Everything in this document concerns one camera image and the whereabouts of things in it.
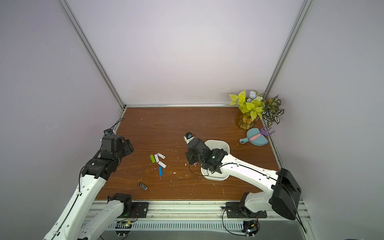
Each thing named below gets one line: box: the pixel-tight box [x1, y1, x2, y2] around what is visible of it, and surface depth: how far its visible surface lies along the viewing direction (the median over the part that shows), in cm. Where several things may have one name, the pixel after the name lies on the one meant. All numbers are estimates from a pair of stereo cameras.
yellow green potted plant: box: [229, 90, 264, 131], surface depth 92 cm
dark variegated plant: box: [261, 94, 285, 128], surface depth 87 cm
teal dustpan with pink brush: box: [239, 128, 269, 147], surface depth 102 cm
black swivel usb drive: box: [139, 182, 149, 191], surface depth 82 cm
